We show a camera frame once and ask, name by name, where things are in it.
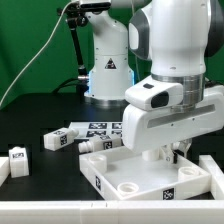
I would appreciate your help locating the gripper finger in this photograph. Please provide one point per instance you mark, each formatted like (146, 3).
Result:
(167, 154)
(183, 146)

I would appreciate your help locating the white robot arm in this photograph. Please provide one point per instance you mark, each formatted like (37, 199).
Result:
(177, 36)

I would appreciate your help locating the white front fence wall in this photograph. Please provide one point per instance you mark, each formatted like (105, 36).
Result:
(113, 212)

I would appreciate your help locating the white square table top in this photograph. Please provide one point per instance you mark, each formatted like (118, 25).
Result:
(120, 174)

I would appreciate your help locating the white marker sheet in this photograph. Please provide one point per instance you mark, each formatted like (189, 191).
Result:
(90, 129)

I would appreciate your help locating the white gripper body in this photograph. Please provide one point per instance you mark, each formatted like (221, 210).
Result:
(142, 131)

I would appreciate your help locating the white left fence wall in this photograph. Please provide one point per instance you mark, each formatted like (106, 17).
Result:
(4, 169)

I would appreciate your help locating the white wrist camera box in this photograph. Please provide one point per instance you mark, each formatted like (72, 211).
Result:
(150, 94)

